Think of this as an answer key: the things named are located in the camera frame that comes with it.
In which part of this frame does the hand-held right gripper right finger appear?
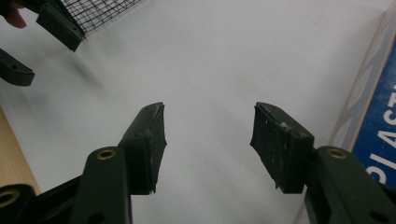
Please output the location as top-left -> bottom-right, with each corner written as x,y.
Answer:
249,102 -> 396,224

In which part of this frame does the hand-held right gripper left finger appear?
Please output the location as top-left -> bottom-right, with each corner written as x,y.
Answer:
68,102 -> 168,224

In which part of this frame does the black mesh net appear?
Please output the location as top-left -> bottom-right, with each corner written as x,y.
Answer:
61,0 -> 146,35

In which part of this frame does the light wooden board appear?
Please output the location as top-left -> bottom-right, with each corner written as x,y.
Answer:
0,105 -> 42,196

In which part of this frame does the blue sign with white print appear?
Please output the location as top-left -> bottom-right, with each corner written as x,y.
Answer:
351,38 -> 396,189

